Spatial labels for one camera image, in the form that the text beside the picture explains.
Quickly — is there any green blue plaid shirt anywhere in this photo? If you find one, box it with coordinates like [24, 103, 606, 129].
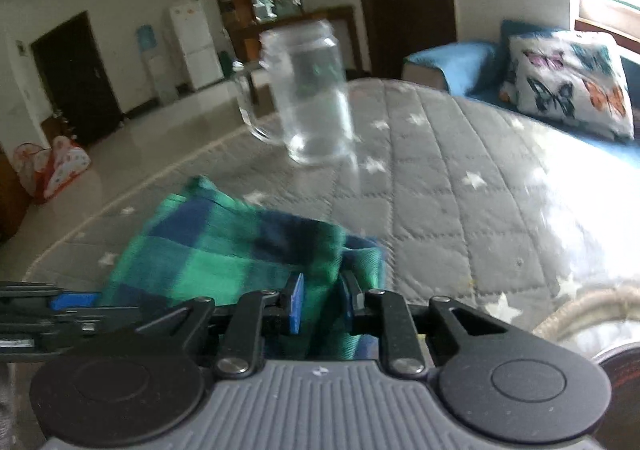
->
[100, 177, 385, 360]

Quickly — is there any red white play tent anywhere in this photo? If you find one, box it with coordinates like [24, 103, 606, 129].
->
[12, 136, 91, 204]

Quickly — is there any grey quilted star table cover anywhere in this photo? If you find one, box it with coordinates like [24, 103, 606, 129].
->
[29, 79, 639, 342]

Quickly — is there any clear glass mug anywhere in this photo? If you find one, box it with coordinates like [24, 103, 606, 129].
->
[233, 28, 355, 165]

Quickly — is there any water dispenser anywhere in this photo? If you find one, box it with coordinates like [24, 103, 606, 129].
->
[136, 25, 178, 105]

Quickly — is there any blue sofa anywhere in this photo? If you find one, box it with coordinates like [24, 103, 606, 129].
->
[401, 20, 639, 168]

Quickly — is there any butterfly print pillow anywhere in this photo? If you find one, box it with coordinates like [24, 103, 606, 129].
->
[500, 30, 634, 142]

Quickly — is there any white refrigerator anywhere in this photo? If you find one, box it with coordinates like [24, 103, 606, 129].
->
[168, 0, 224, 91]

